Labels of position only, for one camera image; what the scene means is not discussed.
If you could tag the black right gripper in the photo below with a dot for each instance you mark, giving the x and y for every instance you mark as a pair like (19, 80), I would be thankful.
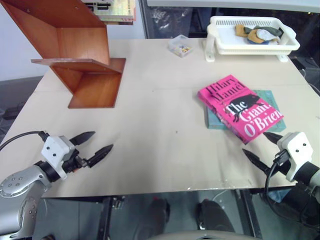
(282, 170)

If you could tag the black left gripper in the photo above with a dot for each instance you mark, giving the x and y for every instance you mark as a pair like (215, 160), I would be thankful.
(75, 163)

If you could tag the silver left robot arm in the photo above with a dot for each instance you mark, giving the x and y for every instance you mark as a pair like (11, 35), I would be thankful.
(17, 185)

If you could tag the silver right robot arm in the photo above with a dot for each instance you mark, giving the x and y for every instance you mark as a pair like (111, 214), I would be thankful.
(308, 175)

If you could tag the pink Hilary Mantel book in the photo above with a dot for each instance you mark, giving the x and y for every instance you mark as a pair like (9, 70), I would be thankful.
(240, 110)

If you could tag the teal book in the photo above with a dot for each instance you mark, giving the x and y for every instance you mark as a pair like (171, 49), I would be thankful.
(269, 97)

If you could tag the wooden zigzag shelf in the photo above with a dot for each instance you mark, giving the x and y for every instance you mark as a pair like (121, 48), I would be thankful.
(82, 45)

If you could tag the blue cloth piece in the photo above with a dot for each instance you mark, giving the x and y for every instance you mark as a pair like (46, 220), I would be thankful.
(260, 42)

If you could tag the grey rounded robot torso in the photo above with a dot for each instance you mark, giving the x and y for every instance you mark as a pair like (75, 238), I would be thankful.
(200, 236)

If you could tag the white plastic slotted tray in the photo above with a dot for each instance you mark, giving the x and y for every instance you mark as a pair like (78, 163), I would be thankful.
(230, 42)

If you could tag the yellow tan cloth piece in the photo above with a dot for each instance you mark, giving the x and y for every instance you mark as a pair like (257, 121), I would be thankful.
(253, 37)

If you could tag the white grey cloth piece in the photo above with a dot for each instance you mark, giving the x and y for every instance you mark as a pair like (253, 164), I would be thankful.
(265, 35)

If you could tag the cloth items in basket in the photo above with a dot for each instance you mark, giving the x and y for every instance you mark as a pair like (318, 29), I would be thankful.
(271, 30)

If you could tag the small clear plastic parts box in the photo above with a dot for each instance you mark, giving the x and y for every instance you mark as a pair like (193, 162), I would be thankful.
(180, 46)

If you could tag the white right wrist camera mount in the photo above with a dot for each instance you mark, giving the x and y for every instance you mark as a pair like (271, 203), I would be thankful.
(297, 147)

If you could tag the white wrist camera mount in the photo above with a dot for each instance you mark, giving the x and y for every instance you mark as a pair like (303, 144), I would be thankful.
(53, 148)
(297, 147)

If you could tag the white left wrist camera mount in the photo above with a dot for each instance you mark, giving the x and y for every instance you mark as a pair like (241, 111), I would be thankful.
(53, 148)

